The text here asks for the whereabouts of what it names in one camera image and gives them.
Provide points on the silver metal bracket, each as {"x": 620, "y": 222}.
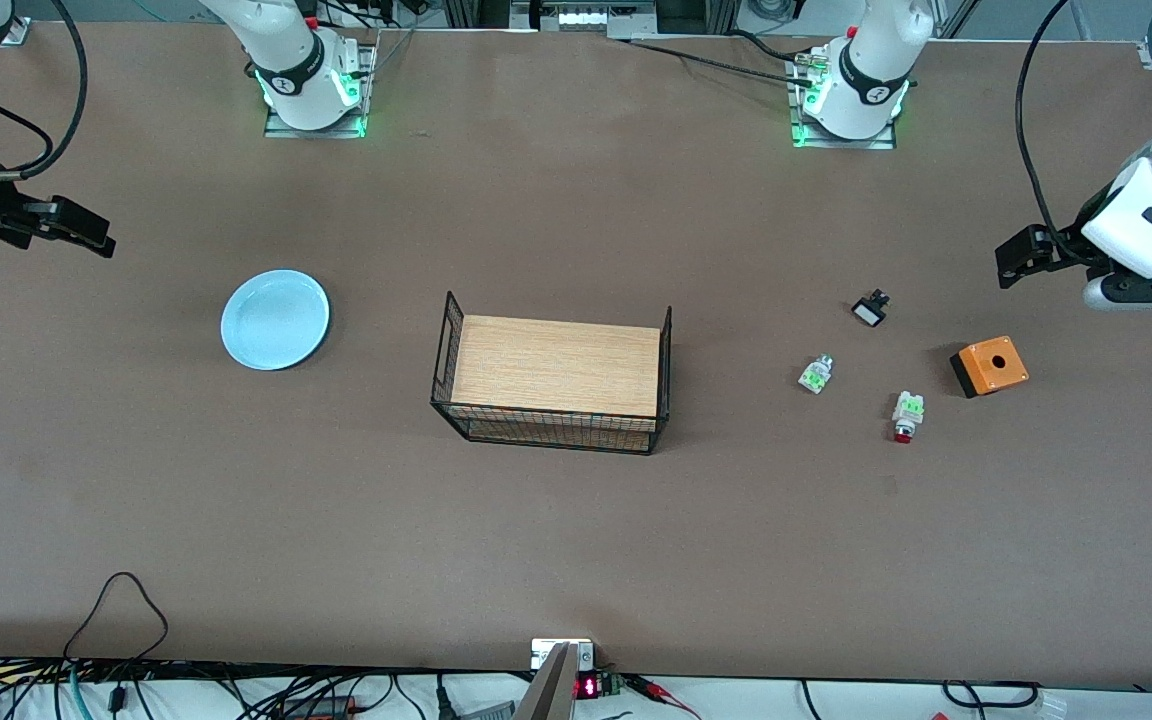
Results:
{"x": 548, "y": 650}

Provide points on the grey camera pole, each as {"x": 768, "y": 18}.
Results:
{"x": 546, "y": 690}

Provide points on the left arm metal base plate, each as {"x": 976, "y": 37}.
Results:
{"x": 804, "y": 140}

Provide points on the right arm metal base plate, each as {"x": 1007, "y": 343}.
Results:
{"x": 281, "y": 128}

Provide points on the green push button switch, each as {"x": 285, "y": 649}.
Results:
{"x": 816, "y": 374}

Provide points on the wooden board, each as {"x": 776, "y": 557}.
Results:
{"x": 556, "y": 365}

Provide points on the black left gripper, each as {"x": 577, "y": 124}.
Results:
{"x": 1064, "y": 248}

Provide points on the light blue round plate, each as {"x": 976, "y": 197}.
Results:
{"x": 276, "y": 320}

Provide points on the black square white-faced button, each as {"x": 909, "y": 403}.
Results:
{"x": 870, "y": 311}

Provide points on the orange button enclosure box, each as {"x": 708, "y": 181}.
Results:
{"x": 994, "y": 368}

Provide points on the white terminal strip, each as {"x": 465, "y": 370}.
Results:
{"x": 584, "y": 17}

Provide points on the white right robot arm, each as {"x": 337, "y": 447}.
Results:
{"x": 286, "y": 60}

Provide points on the red digit display module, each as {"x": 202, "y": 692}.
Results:
{"x": 591, "y": 687}

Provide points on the red push button switch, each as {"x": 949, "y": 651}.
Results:
{"x": 907, "y": 412}

